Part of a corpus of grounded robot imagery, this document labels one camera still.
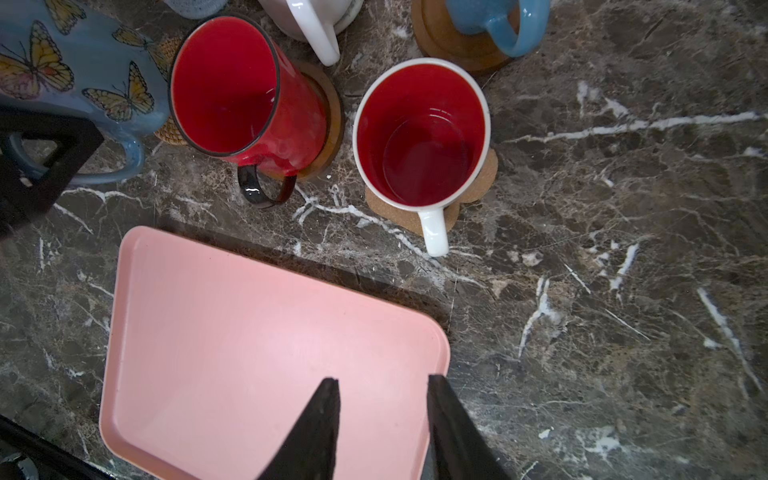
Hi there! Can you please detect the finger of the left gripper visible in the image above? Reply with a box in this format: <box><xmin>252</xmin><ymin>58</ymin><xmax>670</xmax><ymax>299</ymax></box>
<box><xmin>1</xmin><ymin>107</ymin><xmax>104</xmax><ymax>237</ymax></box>

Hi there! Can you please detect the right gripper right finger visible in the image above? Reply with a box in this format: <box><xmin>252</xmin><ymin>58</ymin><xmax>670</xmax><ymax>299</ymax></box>
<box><xmin>426</xmin><ymin>374</ymin><xmax>510</xmax><ymax>480</ymax></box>

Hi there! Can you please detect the black mug red inside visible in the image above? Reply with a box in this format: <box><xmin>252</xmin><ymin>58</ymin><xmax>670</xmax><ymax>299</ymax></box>
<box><xmin>169</xmin><ymin>15</ymin><xmax>298</xmax><ymax>209</ymax></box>

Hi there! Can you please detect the light blue fabric coaster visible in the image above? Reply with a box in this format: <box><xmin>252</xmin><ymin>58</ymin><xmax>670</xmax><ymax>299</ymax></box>
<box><xmin>163</xmin><ymin>0</ymin><xmax>228</xmax><ymax>20</ymax></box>

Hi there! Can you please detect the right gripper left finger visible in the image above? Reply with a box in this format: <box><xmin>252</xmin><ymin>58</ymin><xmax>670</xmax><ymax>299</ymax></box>
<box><xmin>258</xmin><ymin>377</ymin><xmax>341</xmax><ymax>480</ymax></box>

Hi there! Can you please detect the pink plastic tray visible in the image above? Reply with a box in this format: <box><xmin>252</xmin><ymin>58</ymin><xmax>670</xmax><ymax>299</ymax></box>
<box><xmin>99</xmin><ymin>226</ymin><xmax>450</xmax><ymax>479</ymax></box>

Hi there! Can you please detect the brown wooden round coaster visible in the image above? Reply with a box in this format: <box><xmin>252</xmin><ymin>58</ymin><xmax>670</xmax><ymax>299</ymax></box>
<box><xmin>411</xmin><ymin>0</ymin><xmax>513</xmax><ymax>76</ymax></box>

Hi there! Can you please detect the paw shaped wooden coaster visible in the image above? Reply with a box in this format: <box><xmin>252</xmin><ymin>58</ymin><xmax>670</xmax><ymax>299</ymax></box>
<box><xmin>365</xmin><ymin>148</ymin><xmax>498</xmax><ymax>236</ymax></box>

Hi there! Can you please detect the blue mug yellow inside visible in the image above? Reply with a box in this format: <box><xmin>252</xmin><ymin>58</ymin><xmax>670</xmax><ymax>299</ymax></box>
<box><xmin>1</xmin><ymin>1</ymin><xmax>170</xmax><ymax>186</ymax></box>

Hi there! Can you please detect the light blue mug white inside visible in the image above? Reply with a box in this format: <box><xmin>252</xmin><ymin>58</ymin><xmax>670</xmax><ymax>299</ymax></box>
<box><xmin>446</xmin><ymin>0</ymin><xmax>551</xmax><ymax>58</ymax></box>

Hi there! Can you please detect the white mug red inside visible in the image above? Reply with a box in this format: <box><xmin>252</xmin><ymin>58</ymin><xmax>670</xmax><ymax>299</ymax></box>
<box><xmin>352</xmin><ymin>58</ymin><xmax>491</xmax><ymax>257</ymax></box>

